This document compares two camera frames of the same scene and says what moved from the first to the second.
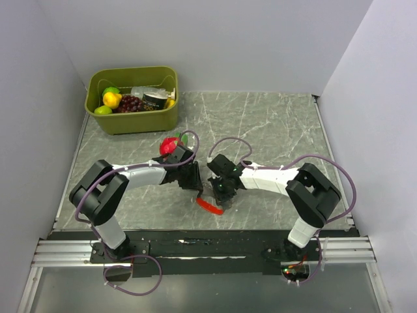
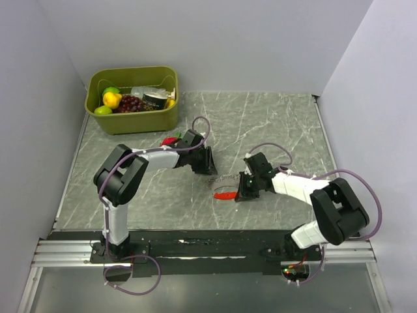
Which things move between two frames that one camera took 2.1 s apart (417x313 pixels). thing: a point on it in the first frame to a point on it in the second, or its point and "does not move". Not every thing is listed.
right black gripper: [221, 197] to [244, 193]
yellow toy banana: [171, 102] does not move
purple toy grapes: [130, 104] does not move
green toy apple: [113, 89] does not move
